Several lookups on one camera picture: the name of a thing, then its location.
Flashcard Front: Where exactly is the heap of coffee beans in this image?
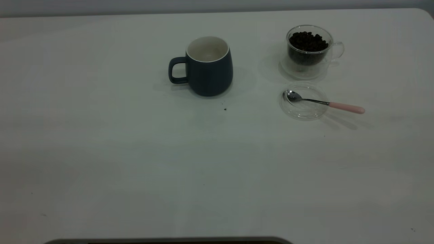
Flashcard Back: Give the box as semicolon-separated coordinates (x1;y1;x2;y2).
288;31;329;66

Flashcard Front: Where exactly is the dark grey ceramic mug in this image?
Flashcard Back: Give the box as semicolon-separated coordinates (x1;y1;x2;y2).
168;36;234;97

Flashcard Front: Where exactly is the clear glass handled cup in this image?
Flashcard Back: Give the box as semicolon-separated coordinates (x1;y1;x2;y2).
286;24;345;74

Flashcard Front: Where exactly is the clear glass saucer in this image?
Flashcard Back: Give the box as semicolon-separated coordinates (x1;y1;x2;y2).
279;59;328;81

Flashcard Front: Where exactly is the pink handled metal spoon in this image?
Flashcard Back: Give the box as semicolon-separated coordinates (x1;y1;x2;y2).
283;89;366;114

